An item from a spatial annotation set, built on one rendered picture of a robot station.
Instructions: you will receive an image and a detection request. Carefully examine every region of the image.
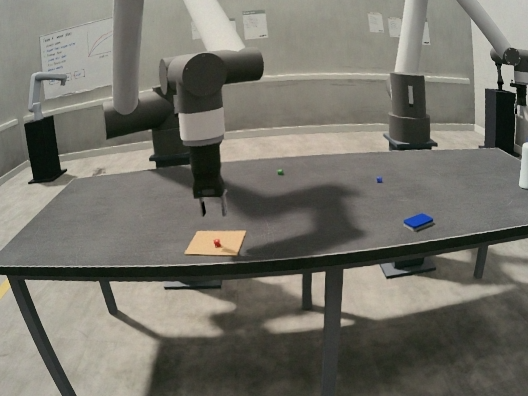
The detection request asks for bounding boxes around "white bottle with blue cap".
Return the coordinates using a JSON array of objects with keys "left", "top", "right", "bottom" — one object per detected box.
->
[{"left": 519, "top": 143, "right": 528, "bottom": 190}]

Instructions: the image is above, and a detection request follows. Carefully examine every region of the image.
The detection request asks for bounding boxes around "beige flat mat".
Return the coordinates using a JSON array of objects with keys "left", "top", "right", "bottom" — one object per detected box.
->
[{"left": 185, "top": 231, "right": 246, "bottom": 256}]

